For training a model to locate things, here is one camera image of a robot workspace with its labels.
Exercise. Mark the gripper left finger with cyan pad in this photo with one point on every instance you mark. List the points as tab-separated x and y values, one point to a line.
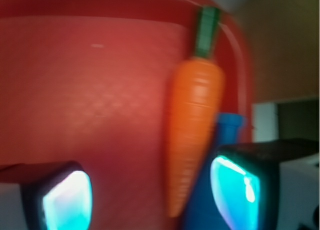
45	196

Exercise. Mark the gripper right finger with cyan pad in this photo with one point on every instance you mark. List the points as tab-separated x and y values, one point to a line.
270	185

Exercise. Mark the orange toy carrot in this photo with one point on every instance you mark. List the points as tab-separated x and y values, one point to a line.
195	99

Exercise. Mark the blue plastic toy bottle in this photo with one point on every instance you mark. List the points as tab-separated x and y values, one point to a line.
201	212

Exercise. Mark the red plastic tray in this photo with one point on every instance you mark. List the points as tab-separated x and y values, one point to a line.
86	80

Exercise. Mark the brown cardboard panel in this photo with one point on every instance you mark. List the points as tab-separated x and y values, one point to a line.
284	40

